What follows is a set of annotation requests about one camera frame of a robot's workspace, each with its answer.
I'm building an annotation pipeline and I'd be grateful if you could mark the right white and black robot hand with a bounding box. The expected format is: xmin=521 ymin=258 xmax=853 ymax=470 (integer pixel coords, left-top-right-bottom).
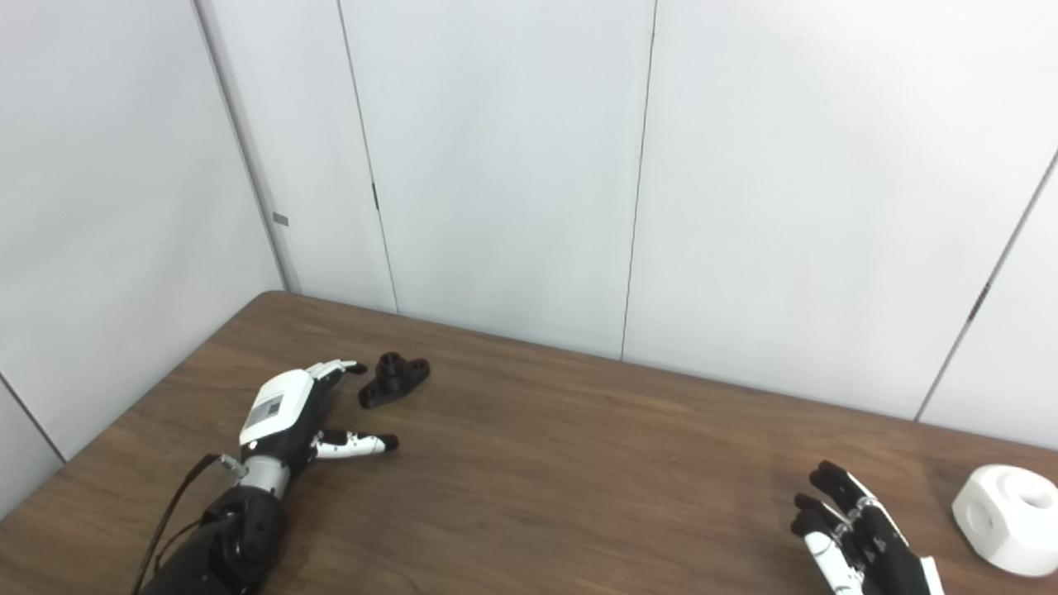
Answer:
xmin=789 ymin=460 xmax=946 ymax=595

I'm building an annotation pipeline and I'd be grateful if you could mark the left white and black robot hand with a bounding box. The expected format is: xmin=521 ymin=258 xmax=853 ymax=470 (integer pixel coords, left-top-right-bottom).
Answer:
xmin=239 ymin=359 xmax=400 ymax=474

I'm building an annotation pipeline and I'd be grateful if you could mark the black flanged holder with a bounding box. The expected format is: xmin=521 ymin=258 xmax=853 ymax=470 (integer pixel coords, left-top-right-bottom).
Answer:
xmin=358 ymin=352 xmax=431 ymax=410

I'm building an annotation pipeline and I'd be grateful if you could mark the round white piece with holes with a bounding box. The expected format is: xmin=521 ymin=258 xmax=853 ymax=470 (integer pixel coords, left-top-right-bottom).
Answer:
xmin=951 ymin=464 xmax=1058 ymax=578

